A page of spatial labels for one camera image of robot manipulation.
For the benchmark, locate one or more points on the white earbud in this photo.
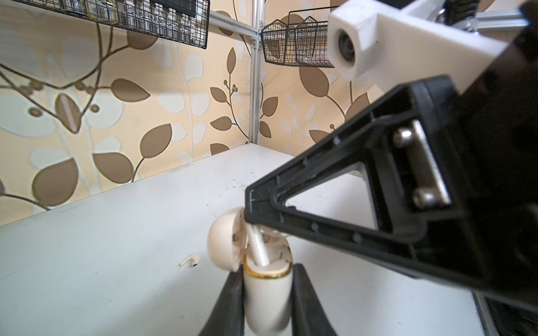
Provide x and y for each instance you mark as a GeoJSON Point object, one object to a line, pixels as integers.
{"type": "Point", "coordinates": [191, 260]}
{"type": "Point", "coordinates": [257, 245]}

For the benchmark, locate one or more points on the side wire basket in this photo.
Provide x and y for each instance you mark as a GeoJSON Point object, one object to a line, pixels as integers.
{"type": "Point", "coordinates": [297, 40]}

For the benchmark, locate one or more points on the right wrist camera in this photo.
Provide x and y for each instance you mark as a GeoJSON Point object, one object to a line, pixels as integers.
{"type": "Point", "coordinates": [376, 44]}

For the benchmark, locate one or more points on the white earbud case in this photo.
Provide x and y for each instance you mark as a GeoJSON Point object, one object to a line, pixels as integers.
{"type": "Point", "coordinates": [267, 299]}

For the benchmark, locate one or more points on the back wire basket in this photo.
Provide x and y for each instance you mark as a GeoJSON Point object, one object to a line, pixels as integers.
{"type": "Point", "coordinates": [185, 22]}

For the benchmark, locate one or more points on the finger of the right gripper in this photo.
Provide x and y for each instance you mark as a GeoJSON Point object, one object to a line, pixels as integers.
{"type": "Point", "coordinates": [389, 186]}

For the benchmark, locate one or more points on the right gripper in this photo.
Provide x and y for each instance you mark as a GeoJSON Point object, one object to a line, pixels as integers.
{"type": "Point", "coordinates": [484, 136]}

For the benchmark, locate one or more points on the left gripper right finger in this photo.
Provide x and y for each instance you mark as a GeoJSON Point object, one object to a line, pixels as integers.
{"type": "Point", "coordinates": [307, 315]}

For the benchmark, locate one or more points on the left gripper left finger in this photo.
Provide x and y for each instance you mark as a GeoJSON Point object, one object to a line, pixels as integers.
{"type": "Point", "coordinates": [228, 314]}

